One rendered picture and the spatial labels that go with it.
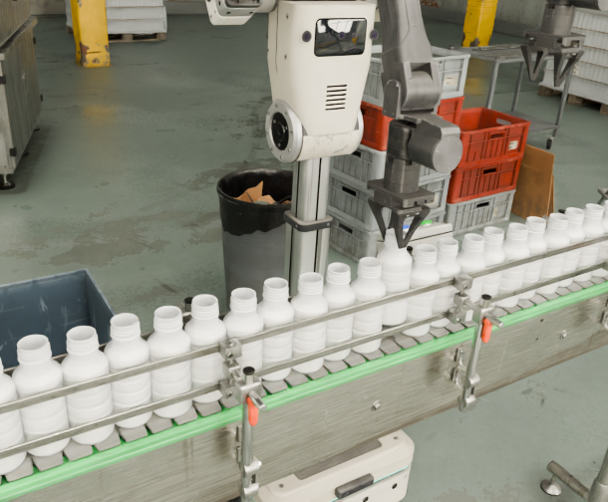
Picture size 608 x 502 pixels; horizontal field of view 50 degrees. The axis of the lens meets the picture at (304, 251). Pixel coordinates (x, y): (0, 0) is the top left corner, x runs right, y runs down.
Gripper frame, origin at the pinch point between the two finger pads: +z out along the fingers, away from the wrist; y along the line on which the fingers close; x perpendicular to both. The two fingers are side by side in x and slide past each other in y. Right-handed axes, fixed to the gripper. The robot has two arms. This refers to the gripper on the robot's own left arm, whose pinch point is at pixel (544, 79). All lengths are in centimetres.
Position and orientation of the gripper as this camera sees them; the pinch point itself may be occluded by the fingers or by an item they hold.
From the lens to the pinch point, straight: 146.2
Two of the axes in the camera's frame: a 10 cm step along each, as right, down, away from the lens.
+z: -0.5, 9.0, 4.4
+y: -5.2, -4.0, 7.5
